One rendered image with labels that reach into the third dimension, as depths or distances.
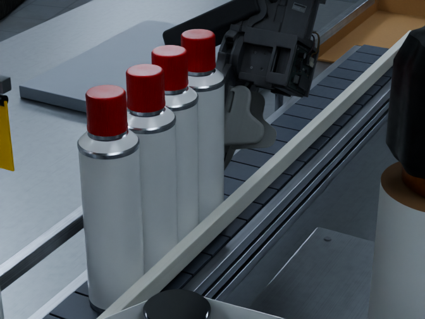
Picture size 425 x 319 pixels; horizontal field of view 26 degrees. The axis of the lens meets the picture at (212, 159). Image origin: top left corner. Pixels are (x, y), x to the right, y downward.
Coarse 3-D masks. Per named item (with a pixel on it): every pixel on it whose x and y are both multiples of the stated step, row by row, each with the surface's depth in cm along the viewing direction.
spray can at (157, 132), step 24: (144, 72) 79; (144, 96) 78; (144, 120) 79; (168, 120) 80; (144, 144) 80; (168, 144) 81; (144, 168) 81; (168, 168) 82; (144, 192) 82; (168, 192) 83; (144, 216) 83; (168, 216) 84; (144, 240) 84; (168, 240) 85; (144, 264) 85
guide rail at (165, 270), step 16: (384, 64) 129; (368, 80) 124; (352, 96) 119; (336, 112) 115; (304, 128) 109; (320, 128) 111; (288, 144) 105; (304, 144) 107; (272, 160) 101; (288, 160) 104; (256, 176) 98; (272, 176) 100; (240, 192) 95; (256, 192) 97; (224, 208) 92; (240, 208) 95; (208, 224) 89; (224, 224) 92; (192, 240) 87; (208, 240) 89; (176, 256) 84; (192, 256) 87; (160, 272) 82; (176, 272) 85; (144, 288) 80; (160, 288) 82; (112, 304) 77; (128, 304) 78
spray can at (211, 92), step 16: (192, 32) 88; (208, 32) 88; (192, 48) 86; (208, 48) 87; (192, 64) 87; (208, 64) 87; (192, 80) 88; (208, 80) 88; (224, 80) 89; (208, 96) 88; (224, 96) 90; (208, 112) 89; (224, 112) 91; (208, 128) 89; (224, 128) 92; (208, 144) 90; (224, 144) 93; (208, 160) 91; (208, 176) 92; (208, 192) 93; (208, 208) 93
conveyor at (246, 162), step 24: (360, 48) 143; (384, 48) 143; (336, 72) 134; (360, 72) 134; (312, 96) 126; (336, 96) 126; (360, 96) 126; (288, 120) 119; (336, 120) 119; (312, 144) 113; (240, 168) 107; (288, 168) 107; (264, 192) 102; (240, 216) 97; (216, 240) 93; (192, 264) 89; (168, 288) 86; (72, 312) 82; (96, 312) 82
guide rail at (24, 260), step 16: (368, 0) 139; (352, 16) 134; (320, 32) 125; (80, 208) 82; (64, 224) 80; (80, 224) 81; (48, 240) 78; (64, 240) 80; (16, 256) 75; (32, 256) 76; (0, 272) 73; (16, 272) 75
